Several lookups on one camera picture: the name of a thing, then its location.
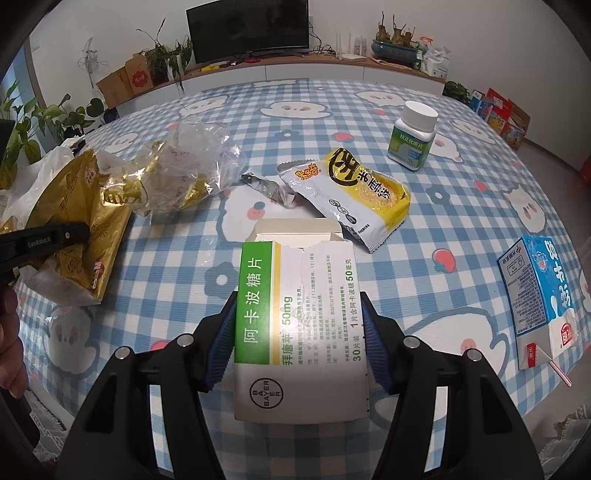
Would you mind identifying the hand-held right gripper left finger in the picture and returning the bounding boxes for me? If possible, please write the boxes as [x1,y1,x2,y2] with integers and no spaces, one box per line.
[55,292,238,480]

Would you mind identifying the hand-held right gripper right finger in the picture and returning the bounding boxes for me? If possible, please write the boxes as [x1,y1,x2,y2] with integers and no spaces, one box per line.
[360,292,543,480]

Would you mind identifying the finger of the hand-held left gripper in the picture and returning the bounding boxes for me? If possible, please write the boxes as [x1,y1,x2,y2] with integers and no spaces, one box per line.
[0,222,91,284]

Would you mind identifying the gold snack bag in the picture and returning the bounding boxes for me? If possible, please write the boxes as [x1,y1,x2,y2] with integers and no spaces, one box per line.
[0,150,136,308]

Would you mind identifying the white green medicine box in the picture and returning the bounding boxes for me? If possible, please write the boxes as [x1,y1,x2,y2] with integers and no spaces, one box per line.
[233,217,373,426]

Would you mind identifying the yellow snack packet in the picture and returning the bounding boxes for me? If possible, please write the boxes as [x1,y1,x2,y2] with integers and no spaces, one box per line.
[276,147,412,254]

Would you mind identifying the person's left hand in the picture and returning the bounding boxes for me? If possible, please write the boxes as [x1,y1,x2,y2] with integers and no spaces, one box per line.
[0,287,31,398]

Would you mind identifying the green pothos plant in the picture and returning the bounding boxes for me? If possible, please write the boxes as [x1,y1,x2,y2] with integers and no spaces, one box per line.
[0,80,105,191]

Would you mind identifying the blue checked tablecloth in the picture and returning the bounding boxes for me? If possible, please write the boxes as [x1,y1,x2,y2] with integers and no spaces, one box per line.
[11,78,583,435]

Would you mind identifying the clear bag with gold wrappers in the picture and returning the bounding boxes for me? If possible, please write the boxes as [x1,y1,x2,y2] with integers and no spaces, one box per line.
[98,115,249,219]

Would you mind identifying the silver foil wrapper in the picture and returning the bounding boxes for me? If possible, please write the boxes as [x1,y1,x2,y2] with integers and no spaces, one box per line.
[240,172,299,209]

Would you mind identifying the brown cardboard box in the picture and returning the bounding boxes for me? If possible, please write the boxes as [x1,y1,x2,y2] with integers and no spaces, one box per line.
[95,68,133,109]

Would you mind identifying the blue white milk carton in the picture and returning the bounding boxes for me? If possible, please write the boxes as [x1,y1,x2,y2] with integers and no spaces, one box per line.
[497,235,579,387]

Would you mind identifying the brown paper bag red print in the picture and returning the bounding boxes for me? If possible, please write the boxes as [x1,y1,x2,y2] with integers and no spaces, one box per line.
[124,52,154,96]

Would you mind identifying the grey patterned rug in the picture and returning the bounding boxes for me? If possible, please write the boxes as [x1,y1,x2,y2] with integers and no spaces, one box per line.
[531,405,589,464]

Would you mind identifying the white medicine bottle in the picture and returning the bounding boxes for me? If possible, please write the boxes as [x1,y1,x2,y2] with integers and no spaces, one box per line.
[386,100,437,172]

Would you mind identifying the potted orchid plant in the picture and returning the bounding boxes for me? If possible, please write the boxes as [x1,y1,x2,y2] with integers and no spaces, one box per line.
[136,17,195,87]

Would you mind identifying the colourful boxes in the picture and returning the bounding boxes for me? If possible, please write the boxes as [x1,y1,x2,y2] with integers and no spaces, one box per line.
[469,87,533,151]

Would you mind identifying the small green floor plant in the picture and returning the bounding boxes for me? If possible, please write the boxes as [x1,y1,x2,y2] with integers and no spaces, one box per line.
[442,80,472,103]

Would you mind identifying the white cabinet with wooden top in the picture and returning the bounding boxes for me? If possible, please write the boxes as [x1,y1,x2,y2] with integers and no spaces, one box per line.
[102,47,448,121]

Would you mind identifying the white packaging bags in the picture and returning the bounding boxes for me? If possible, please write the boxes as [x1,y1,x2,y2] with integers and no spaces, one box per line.
[417,36,452,80]

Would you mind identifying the white router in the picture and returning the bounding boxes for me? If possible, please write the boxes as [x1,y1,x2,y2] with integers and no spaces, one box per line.
[334,20,371,62]

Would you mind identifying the black television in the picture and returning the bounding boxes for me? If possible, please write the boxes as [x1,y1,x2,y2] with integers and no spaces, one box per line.
[185,0,310,66]

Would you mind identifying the bonsai in blue planter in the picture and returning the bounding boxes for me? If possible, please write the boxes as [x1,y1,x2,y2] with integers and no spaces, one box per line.
[371,11,419,68]

